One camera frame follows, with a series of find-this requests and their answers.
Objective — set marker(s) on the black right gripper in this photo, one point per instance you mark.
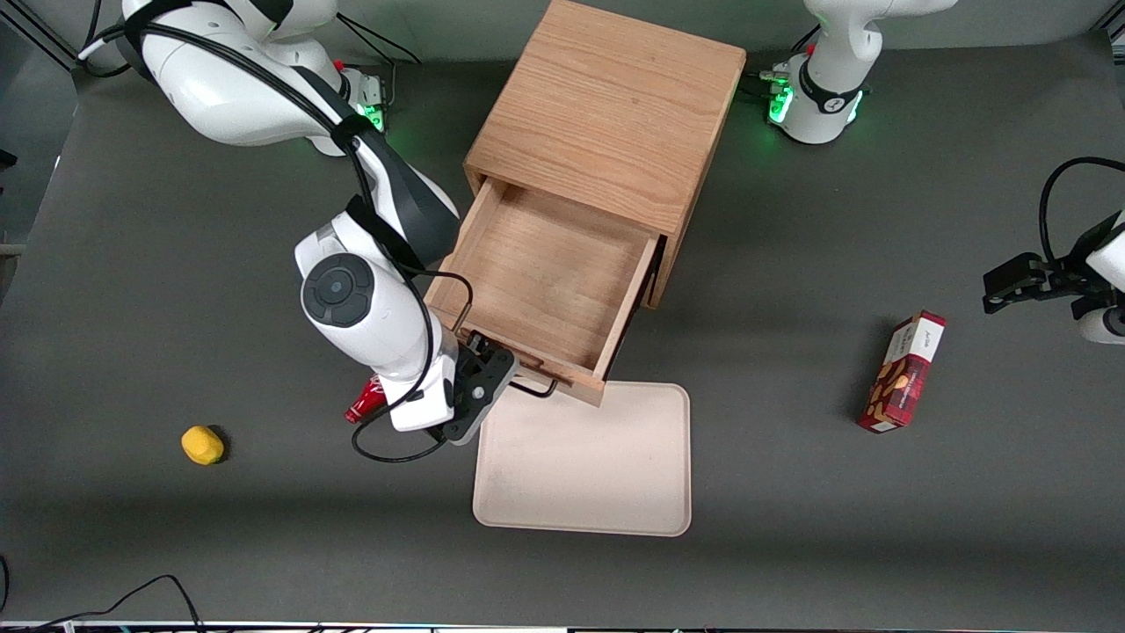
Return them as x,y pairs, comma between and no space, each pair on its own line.
465,366

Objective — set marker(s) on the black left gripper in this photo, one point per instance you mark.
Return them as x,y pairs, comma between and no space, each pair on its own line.
1073,270

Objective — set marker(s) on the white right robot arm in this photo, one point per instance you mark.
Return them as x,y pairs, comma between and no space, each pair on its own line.
228,88

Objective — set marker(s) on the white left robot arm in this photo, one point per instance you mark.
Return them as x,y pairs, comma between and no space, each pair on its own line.
835,53

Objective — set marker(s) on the oak wooden drawer cabinet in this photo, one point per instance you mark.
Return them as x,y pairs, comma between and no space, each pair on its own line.
615,97

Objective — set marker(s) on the red cola bottle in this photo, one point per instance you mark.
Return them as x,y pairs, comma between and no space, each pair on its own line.
365,406

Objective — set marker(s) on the red cookie box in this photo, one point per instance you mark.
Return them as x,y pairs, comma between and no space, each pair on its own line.
905,378

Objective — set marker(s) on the beige plastic tray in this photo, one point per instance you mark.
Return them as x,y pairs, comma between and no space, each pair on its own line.
582,466

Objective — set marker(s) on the yellow lemon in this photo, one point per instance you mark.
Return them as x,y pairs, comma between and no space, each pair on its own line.
202,445

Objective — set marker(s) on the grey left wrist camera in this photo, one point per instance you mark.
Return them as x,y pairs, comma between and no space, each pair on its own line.
1103,325

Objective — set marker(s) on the black frame bar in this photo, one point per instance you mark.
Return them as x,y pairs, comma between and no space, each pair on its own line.
35,35

